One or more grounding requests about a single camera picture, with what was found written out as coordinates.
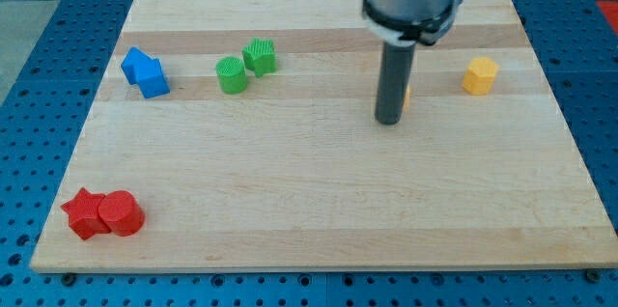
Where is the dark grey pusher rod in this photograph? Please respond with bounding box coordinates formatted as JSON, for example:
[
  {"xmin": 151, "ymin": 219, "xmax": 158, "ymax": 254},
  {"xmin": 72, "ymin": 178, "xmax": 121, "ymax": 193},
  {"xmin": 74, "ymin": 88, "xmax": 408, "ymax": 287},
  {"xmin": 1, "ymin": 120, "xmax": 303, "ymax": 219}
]
[{"xmin": 375, "ymin": 42, "xmax": 415, "ymax": 126}]

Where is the yellow heart block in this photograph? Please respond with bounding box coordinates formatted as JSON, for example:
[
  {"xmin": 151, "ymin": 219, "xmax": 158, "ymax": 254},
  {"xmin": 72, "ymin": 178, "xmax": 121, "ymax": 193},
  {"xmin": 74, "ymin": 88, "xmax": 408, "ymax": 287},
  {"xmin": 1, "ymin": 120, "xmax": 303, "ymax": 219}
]
[{"xmin": 403, "ymin": 85, "xmax": 411, "ymax": 112}]

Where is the green cylinder block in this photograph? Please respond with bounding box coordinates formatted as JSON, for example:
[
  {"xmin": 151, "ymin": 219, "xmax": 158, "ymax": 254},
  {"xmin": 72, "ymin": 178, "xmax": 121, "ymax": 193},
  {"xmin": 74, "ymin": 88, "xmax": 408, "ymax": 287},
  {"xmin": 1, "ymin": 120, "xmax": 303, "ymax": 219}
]
[{"xmin": 215, "ymin": 56, "xmax": 248, "ymax": 95}]

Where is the blue cube block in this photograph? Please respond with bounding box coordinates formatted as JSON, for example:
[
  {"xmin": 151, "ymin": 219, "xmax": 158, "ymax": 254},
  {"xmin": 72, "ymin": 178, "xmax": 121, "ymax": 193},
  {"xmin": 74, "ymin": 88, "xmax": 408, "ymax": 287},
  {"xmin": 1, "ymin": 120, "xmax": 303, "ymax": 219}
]
[{"xmin": 134, "ymin": 59, "xmax": 170, "ymax": 98}]

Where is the yellow hexagon block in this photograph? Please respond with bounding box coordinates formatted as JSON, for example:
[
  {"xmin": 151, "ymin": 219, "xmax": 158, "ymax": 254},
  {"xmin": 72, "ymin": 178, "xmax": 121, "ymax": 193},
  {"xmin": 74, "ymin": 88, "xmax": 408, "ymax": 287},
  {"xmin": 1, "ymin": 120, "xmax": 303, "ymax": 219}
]
[{"xmin": 462, "ymin": 57, "xmax": 499, "ymax": 96}]

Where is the light wooden board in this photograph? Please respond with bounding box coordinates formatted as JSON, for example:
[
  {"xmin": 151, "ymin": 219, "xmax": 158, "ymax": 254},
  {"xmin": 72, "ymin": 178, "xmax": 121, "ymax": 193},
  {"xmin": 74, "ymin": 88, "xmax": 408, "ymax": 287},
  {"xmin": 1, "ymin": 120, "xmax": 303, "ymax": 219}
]
[{"xmin": 31, "ymin": 0, "xmax": 617, "ymax": 273}]

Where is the red cylinder block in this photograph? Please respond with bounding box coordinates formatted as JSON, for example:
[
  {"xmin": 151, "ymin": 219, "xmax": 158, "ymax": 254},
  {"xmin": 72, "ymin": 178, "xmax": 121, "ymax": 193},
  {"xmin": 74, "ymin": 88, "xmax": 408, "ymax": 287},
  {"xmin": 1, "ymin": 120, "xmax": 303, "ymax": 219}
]
[{"xmin": 98, "ymin": 190, "xmax": 145, "ymax": 237}]

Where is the blue pentagon block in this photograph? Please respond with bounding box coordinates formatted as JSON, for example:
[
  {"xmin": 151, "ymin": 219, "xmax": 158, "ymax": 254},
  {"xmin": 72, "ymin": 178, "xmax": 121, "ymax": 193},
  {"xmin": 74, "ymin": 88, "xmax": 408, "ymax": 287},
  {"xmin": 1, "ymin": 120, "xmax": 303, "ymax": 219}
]
[{"xmin": 121, "ymin": 46, "xmax": 152, "ymax": 85}]

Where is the red star block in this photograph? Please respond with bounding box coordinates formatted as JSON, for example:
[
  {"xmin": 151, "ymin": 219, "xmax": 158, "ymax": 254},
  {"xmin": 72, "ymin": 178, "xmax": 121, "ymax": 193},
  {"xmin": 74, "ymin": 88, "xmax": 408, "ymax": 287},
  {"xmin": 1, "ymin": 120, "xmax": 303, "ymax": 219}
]
[{"xmin": 61, "ymin": 187, "xmax": 111, "ymax": 240}]

